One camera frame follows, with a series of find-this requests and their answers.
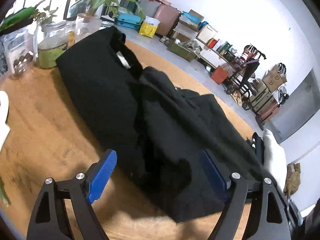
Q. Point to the folded white towel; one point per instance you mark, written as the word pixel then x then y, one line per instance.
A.
pixel 274 159

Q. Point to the pink suitcase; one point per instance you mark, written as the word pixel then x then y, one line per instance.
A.
pixel 167 15

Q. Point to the yellow bag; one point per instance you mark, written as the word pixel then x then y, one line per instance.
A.
pixel 149 27

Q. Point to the blue storage case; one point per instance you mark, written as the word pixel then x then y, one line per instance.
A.
pixel 129 21

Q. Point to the glass jar green contents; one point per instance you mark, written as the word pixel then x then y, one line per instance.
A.
pixel 52 41

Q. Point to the black garment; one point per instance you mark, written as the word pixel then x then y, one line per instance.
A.
pixel 101 76
pixel 178 130

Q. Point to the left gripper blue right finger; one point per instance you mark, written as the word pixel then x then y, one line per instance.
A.
pixel 267 217

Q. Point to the folded black garment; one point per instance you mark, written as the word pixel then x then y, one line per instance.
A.
pixel 101 76

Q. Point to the orange paper bag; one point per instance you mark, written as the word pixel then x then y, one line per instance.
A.
pixel 219 75

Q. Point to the clear plastic jar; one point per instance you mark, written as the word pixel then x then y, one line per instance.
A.
pixel 19 50

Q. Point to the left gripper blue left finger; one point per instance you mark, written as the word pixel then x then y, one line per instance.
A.
pixel 49 218

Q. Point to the green cardboard box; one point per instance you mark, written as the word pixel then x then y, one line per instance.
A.
pixel 184 53

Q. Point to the black chair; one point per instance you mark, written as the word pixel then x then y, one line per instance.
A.
pixel 239 79

